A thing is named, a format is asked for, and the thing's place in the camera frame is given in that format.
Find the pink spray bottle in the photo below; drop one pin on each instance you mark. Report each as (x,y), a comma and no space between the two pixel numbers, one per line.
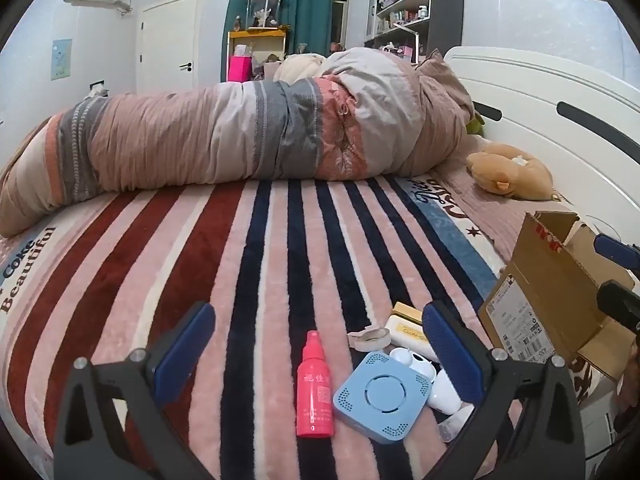
(315,395)

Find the green plush toy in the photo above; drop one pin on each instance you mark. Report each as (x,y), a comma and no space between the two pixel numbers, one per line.
(475,124)

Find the white tape roll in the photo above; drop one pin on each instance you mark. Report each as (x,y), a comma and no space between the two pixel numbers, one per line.
(380,343)

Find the black white bag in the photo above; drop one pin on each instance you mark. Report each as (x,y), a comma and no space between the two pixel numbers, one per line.
(96,91)

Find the pink gift bag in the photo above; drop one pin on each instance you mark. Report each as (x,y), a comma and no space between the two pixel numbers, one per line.
(239,69)

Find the white bottle yellow label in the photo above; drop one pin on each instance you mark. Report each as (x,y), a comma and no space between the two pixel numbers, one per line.
(407,332)

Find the white bed headboard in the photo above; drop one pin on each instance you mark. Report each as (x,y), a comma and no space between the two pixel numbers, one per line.
(525,100)

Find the white door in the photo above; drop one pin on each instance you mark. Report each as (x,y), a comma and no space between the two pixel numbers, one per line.
(167,45)

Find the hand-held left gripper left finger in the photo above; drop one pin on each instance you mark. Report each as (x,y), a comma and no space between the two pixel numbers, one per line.
(185,350)

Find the dark shelving unit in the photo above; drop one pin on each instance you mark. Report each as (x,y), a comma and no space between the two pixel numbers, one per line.
(445,5)

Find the small clear bottle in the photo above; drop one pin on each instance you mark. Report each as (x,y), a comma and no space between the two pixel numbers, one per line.
(457,422)

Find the light blue square device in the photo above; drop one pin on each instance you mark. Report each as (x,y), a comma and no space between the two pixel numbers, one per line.
(380,400)

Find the cream plush pillow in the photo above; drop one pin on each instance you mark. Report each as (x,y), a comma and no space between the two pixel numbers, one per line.
(300,66)

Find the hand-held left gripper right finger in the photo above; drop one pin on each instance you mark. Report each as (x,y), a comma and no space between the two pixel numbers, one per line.
(450,355)

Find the tan plush toy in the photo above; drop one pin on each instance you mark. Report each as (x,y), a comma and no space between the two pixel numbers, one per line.
(505,170)

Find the light blue wall poster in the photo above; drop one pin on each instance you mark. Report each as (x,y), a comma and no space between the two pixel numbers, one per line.
(61,59)

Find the white contact lens case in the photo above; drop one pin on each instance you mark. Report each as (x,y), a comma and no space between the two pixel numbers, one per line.
(405,357)

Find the white rounded bottle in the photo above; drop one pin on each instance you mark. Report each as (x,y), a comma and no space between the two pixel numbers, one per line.
(445,392)

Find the window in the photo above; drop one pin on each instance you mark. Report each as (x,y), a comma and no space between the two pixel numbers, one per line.
(341,5)

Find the pink grey striped duvet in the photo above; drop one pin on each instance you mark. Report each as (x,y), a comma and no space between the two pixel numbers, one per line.
(200,130)

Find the yellow cabinet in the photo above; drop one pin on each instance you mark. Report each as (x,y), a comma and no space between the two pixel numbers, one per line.
(257,35)

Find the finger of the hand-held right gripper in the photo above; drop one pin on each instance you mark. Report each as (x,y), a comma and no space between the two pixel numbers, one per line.
(620,305)
(617,250)

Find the brown cardboard box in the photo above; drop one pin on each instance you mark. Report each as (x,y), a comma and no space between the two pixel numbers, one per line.
(540,270)

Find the glass display case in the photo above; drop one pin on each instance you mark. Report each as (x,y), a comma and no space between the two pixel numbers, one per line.
(264,10)

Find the teal curtain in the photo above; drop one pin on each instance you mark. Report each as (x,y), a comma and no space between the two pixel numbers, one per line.
(300,0)

